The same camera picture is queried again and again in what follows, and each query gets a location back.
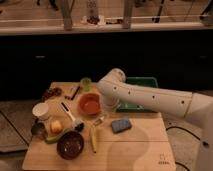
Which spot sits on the red bowl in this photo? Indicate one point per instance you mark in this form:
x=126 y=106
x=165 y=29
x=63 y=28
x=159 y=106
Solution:
x=89 y=104

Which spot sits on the blue sponge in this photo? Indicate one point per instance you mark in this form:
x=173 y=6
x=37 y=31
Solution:
x=120 y=125

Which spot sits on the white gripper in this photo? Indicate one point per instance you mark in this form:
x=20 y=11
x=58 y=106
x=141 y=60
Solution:
x=109 y=104

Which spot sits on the white cup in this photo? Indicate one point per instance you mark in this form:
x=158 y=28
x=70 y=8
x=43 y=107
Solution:
x=41 y=110

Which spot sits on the yellow orange fruit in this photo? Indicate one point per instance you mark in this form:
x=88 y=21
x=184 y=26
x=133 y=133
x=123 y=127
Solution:
x=56 y=127

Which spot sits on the black and white marker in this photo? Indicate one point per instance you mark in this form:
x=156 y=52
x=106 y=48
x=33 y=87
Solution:
x=74 y=91

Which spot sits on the wooden table board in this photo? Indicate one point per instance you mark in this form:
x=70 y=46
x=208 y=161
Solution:
x=144 y=147

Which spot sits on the bunch of dark grapes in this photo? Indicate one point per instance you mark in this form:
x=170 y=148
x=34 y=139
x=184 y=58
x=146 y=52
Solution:
x=49 y=93

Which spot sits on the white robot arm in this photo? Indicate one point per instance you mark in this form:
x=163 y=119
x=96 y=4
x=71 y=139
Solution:
x=194 y=108

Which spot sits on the yellow banana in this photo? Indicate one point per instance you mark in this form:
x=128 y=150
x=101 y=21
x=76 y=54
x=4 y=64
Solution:
x=93 y=138

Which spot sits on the green plastic tray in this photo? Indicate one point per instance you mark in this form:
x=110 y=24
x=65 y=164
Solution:
x=140 y=81

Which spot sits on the dark purple bowl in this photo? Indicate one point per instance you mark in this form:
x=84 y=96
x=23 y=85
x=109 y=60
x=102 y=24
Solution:
x=70 y=145

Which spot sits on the green cup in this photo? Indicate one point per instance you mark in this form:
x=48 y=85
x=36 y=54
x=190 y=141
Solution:
x=85 y=83

